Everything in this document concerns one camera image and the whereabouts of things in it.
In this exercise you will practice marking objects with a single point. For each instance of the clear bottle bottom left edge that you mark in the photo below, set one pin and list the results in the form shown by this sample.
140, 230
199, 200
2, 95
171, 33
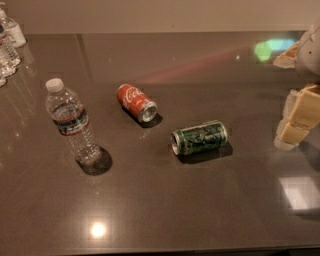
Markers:
2, 81

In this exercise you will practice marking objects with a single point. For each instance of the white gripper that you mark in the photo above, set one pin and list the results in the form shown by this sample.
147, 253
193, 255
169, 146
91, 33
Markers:
310, 58

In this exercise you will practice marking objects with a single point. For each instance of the white-label bottle at back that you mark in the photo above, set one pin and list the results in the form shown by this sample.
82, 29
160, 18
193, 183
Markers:
12, 28

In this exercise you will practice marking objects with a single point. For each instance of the green soda can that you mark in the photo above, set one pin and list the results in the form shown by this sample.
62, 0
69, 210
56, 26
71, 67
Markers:
195, 139

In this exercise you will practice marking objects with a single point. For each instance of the clear bottle at left edge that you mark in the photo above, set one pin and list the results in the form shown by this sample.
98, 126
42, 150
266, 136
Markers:
9, 58

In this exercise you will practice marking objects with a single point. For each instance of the clear plastic water bottle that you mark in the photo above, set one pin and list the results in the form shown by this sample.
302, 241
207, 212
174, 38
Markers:
72, 121

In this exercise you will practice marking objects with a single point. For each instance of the red Coca-Cola can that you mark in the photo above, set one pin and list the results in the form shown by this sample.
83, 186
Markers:
142, 107

